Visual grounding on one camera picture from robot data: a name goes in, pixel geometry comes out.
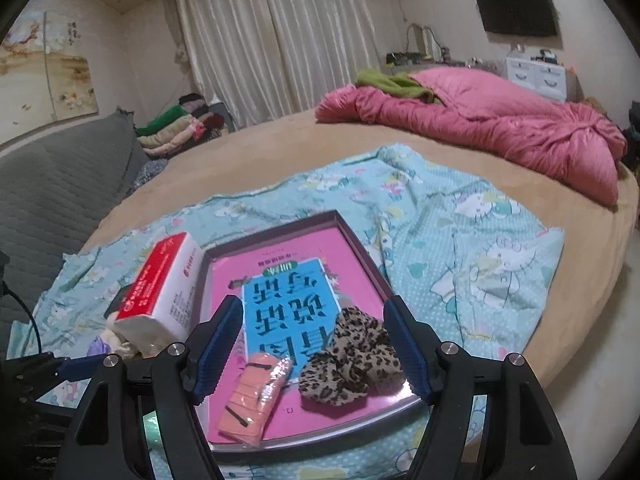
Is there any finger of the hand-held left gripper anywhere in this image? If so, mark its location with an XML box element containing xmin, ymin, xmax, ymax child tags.
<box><xmin>50</xmin><ymin>354</ymin><xmax>108</xmax><ymax>382</ymax></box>

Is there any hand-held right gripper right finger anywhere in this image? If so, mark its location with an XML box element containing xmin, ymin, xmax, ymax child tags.
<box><xmin>382</xmin><ymin>295</ymin><xmax>588</xmax><ymax>480</ymax></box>

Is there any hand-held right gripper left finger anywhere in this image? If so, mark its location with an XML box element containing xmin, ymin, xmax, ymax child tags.
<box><xmin>57</xmin><ymin>294</ymin><xmax>246</xmax><ymax>480</ymax></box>

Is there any leopard print scrunchie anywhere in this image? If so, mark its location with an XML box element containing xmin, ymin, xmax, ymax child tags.
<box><xmin>298</xmin><ymin>306</ymin><xmax>406</xmax><ymax>407</ymax></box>

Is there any dark purple cardboard box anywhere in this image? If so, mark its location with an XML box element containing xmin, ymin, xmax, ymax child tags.
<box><xmin>192</xmin><ymin>210</ymin><xmax>436</xmax><ymax>453</ymax></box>

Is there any cream plush toy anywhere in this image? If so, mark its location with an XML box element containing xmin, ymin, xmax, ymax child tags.
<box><xmin>102</xmin><ymin>327</ymin><xmax>146</xmax><ymax>361</ymax></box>

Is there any orange hair clip packet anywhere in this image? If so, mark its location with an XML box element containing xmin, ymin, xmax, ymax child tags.
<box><xmin>216</xmin><ymin>352</ymin><xmax>293</xmax><ymax>447</ymax></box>

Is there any pink and blue book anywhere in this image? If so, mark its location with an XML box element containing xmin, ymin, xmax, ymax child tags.
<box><xmin>207</xmin><ymin>225</ymin><xmax>416</xmax><ymax>443</ymax></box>

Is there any red and white tissue pack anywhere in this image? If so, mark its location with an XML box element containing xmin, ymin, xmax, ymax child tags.
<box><xmin>112</xmin><ymin>233</ymin><xmax>206</xmax><ymax>356</ymax></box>

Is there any teal cartoon printed blanket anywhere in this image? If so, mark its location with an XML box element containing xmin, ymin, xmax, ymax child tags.
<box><xmin>10</xmin><ymin>142</ymin><xmax>566</xmax><ymax>480</ymax></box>

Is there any dark floral cloth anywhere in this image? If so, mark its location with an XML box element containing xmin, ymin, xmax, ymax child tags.
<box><xmin>125</xmin><ymin>157</ymin><xmax>168</xmax><ymax>196</ymax></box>

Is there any grey quilted sofa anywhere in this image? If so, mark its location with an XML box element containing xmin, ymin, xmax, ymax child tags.
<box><xmin>0</xmin><ymin>110</ymin><xmax>151</xmax><ymax>361</ymax></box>

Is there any beige round bed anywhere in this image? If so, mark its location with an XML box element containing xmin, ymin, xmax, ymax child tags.
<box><xmin>75</xmin><ymin>105</ymin><xmax>640</xmax><ymax>411</ymax></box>

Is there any stack of folded clothes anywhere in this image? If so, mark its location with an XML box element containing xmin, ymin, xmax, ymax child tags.
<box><xmin>135</xmin><ymin>92</ymin><xmax>236</xmax><ymax>158</ymax></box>

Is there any pink quilt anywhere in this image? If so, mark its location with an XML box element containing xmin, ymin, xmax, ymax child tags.
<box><xmin>315</xmin><ymin>66</ymin><xmax>628</xmax><ymax>207</ymax></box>

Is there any green cloth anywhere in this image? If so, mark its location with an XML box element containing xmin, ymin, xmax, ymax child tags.
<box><xmin>356</xmin><ymin>67</ymin><xmax>443</xmax><ymax>103</ymax></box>

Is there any small cluttered table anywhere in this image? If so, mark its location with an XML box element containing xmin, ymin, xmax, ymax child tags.
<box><xmin>382</xmin><ymin>25</ymin><xmax>453</xmax><ymax>73</ymax></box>

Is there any white drawer cabinet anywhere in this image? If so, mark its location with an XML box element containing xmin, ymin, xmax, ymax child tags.
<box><xmin>505</xmin><ymin>55</ymin><xmax>568</xmax><ymax>101</ymax></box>

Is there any dark bag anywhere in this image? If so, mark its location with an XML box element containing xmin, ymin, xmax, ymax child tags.
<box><xmin>625</xmin><ymin>100</ymin><xmax>640</xmax><ymax>161</ymax></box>

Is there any white curtain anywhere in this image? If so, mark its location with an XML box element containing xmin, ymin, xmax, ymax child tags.
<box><xmin>172</xmin><ymin>0</ymin><xmax>386</xmax><ymax>126</ymax></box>

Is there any black cable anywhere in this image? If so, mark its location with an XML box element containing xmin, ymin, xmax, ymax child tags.
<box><xmin>0</xmin><ymin>282</ymin><xmax>38</xmax><ymax>361</ymax></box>

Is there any floral wall painting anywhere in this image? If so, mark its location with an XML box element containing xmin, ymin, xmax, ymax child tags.
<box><xmin>0</xmin><ymin>10</ymin><xmax>101</xmax><ymax>146</ymax></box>

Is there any black wall television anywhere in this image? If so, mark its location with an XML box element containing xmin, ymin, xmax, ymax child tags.
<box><xmin>472</xmin><ymin>0</ymin><xmax>558</xmax><ymax>38</ymax></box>

